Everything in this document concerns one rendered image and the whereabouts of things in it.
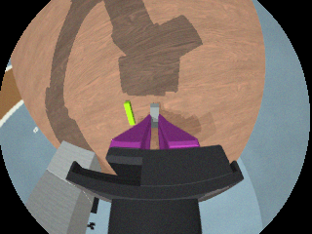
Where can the lime green rod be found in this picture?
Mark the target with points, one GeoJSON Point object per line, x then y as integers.
{"type": "Point", "coordinates": [130, 113]}

